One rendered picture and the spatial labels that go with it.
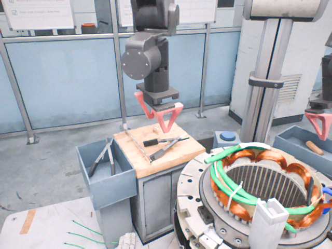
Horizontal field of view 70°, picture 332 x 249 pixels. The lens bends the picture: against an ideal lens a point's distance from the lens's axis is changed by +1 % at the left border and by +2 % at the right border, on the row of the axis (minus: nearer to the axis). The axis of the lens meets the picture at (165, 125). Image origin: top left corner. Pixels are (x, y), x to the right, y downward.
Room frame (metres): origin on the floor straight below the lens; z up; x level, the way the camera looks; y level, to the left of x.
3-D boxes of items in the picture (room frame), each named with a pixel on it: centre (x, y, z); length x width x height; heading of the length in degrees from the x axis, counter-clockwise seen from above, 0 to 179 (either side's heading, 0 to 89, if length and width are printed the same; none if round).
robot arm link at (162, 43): (0.51, 0.02, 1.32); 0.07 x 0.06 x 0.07; 160
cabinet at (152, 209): (0.56, 0.02, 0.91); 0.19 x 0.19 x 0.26; 28
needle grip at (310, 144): (0.57, -0.43, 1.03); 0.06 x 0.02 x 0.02; 5
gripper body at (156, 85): (0.51, 0.02, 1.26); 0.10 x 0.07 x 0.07; 29
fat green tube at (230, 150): (0.39, -0.14, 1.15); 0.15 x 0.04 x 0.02; 109
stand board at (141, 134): (0.56, 0.02, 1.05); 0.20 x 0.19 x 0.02; 118
